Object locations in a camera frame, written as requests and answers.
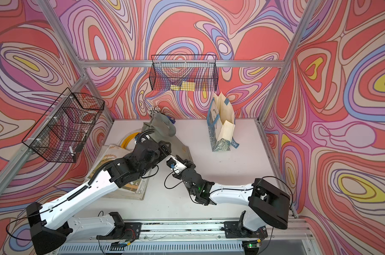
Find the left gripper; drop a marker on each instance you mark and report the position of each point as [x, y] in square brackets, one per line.
[167, 151]

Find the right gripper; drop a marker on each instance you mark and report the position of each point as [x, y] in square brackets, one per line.
[187, 163]

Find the olive green fabric bag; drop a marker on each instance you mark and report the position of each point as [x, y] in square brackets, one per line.
[166, 131]

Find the white bag yellow handles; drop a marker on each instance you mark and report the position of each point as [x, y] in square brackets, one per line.
[113, 151]

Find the cream canvas tote bag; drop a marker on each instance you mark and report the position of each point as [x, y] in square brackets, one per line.
[133, 196]

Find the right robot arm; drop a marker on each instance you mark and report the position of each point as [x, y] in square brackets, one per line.
[267, 204]

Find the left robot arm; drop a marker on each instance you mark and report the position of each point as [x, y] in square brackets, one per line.
[54, 223]

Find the blue stapler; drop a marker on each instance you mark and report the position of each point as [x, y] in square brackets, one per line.
[172, 119]

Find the metal cup of pencils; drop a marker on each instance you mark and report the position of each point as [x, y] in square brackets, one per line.
[153, 110]

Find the yellow sticky notes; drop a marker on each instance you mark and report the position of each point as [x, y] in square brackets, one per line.
[184, 86]

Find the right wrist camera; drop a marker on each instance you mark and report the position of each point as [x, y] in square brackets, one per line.
[171, 163]

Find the beige bag blue handles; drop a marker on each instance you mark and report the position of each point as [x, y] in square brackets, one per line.
[221, 123]

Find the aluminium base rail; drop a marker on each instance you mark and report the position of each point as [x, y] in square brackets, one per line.
[201, 237]

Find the black wire basket back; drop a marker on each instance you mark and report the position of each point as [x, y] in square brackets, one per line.
[172, 69]

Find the black wire basket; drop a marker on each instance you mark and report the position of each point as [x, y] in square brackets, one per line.
[172, 69]
[62, 132]

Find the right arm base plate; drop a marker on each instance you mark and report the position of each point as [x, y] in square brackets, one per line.
[243, 229]

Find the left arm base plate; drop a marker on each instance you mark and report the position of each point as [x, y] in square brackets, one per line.
[127, 231]

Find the black wire basket left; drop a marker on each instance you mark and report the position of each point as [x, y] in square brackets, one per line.
[62, 132]

